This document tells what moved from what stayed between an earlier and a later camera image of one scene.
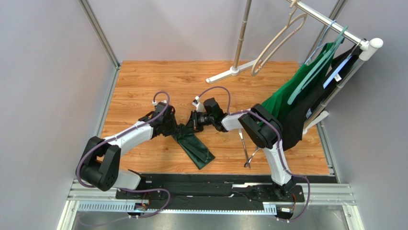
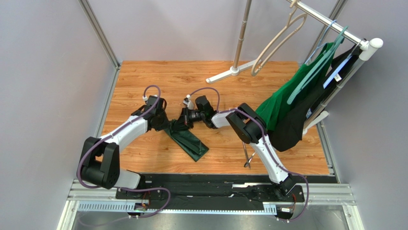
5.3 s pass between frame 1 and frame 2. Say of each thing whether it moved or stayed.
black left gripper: moved
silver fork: stayed
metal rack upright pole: stayed
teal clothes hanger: stayed
